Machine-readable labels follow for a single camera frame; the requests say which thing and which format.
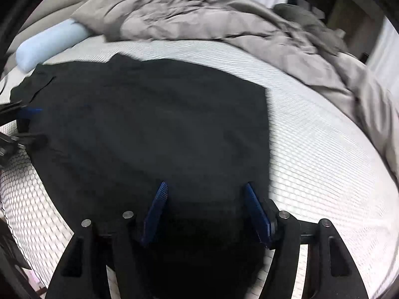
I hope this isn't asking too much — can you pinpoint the grey rumpled duvet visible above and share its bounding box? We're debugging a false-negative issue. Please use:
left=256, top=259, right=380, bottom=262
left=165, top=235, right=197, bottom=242
left=70, top=0, right=399, bottom=191

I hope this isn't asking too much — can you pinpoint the light blue pillow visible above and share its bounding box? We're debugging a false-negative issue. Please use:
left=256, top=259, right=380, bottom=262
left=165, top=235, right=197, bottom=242
left=15, top=19, right=95, bottom=71

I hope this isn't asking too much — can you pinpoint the beige padded headboard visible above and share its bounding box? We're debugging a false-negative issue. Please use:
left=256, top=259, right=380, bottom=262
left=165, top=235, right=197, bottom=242
left=5, top=0, right=147, bottom=61

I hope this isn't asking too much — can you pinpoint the dark grey cloth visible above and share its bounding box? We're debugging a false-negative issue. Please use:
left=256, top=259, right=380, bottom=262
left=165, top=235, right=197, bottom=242
left=274, top=2, right=350, bottom=55

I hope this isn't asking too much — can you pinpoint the white quilted mattress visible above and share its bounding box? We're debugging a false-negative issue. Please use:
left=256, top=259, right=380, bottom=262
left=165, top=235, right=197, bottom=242
left=0, top=34, right=399, bottom=299

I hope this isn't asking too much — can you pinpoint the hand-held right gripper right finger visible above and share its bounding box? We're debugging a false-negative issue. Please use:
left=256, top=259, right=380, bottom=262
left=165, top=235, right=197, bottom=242
left=242, top=182, right=370, bottom=299

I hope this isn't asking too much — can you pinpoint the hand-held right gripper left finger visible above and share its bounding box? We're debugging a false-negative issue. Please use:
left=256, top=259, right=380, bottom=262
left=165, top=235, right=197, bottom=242
left=44, top=181, right=169, bottom=299

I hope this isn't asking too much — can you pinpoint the black shirt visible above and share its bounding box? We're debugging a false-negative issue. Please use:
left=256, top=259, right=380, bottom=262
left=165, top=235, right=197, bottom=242
left=9, top=53, right=272, bottom=299

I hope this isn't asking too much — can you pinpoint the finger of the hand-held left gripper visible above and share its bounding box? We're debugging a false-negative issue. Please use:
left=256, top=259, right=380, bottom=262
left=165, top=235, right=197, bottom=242
left=0, top=100, right=43, bottom=124
left=0, top=132, right=49, bottom=158

